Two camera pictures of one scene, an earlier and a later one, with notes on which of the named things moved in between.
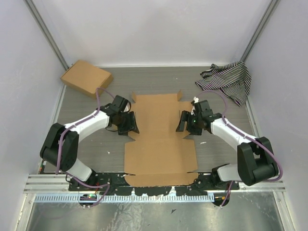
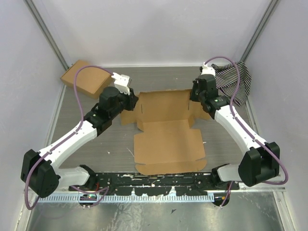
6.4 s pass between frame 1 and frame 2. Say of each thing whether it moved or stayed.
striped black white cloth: stayed
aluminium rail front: stayed
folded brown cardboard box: stayed
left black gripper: moved
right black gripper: moved
